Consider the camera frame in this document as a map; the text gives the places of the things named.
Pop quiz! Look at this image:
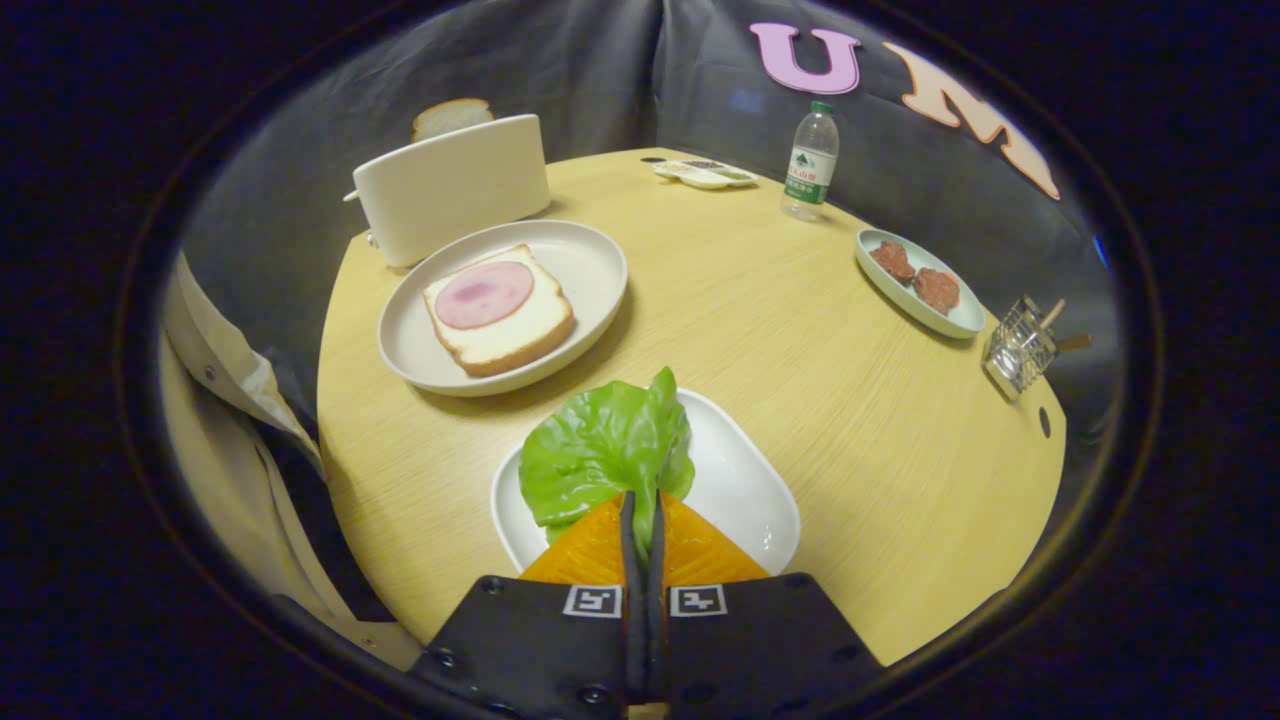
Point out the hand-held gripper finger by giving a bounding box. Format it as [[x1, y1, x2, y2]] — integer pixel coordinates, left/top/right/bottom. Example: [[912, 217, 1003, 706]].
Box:
[[645, 490, 886, 720], [410, 490, 651, 720]]

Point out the green lettuce leaf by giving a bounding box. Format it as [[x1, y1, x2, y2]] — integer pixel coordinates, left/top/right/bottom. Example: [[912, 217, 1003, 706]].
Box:
[[518, 366, 696, 561]]

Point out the round white plate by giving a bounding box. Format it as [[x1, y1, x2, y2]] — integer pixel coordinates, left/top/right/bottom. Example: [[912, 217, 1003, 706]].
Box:
[[377, 220, 629, 398]]

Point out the light blue plate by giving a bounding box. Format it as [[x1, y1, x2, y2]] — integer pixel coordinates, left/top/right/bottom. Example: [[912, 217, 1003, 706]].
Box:
[[855, 228, 988, 340]]

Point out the white divided bean tray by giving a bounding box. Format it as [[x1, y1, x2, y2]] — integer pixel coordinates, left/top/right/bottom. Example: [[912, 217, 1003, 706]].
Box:
[[652, 158, 759, 191]]

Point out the bread slice with brown crust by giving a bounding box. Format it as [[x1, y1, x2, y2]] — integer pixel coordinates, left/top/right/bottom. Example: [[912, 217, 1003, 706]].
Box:
[[422, 244, 576, 378]]

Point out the rounded square white plate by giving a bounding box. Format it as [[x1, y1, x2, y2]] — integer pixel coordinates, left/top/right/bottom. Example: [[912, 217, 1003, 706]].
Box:
[[490, 387, 801, 576]]

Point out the reddish brown meat piece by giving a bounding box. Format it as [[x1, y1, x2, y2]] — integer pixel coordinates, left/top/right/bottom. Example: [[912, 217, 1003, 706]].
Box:
[[912, 267, 961, 316]]

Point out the pink ham slice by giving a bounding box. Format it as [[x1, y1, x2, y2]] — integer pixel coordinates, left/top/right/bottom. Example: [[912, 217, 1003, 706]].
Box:
[[434, 261, 535, 330]]

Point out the white toaster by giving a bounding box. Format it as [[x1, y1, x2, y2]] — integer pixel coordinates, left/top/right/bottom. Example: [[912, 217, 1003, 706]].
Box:
[[343, 113, 552, 269]]

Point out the clear water bottle green cap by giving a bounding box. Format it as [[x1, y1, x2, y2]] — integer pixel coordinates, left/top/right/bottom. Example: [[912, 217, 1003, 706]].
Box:
[[781, 100, 841, 223]]

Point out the dark brown meat piece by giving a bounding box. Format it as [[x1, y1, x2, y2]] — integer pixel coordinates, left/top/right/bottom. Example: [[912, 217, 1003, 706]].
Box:
[[869, 240, 916, 284]]

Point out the toasted bread slice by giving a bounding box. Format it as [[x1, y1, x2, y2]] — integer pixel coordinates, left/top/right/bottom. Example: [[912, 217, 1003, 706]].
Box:
[[412, 97, 494, 142]]

